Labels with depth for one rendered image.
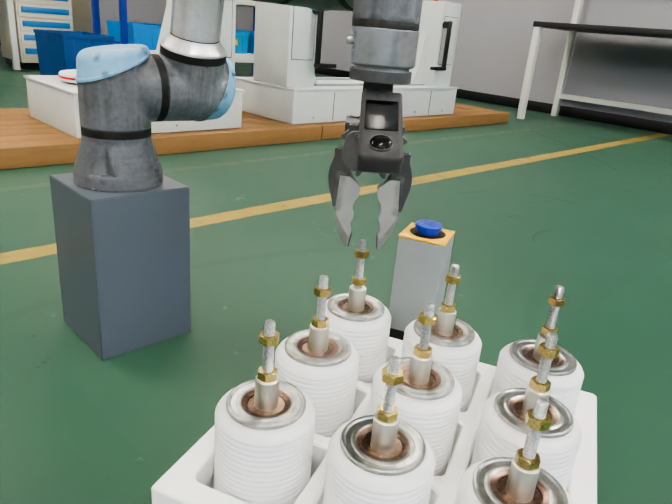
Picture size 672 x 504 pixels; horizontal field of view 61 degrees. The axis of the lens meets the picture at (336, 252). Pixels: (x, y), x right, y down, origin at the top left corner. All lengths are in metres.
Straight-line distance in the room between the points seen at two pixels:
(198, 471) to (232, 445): 0.07
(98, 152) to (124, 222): 0.12
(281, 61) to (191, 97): 2.18
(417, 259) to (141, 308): 0.53
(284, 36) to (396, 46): 2.57
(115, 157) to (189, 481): 0.61
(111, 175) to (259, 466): 0.63
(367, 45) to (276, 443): 0.42
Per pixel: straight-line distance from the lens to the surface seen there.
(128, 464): 0.90
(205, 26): 1.06
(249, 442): 0.54
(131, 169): 1.04
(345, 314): 0.73
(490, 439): 0.61
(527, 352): 0.73
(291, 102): 3.17
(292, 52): 3.21
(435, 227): 0.86
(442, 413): 0.61
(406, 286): 0.88
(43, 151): 2.48
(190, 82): 1.07
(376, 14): 0.66
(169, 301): 1.14
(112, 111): 1.03
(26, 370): 1.14
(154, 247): 1.08
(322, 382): 0.63
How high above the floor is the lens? 0.59
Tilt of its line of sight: 21 degrees down
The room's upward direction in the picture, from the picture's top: 5 degrees clockwise
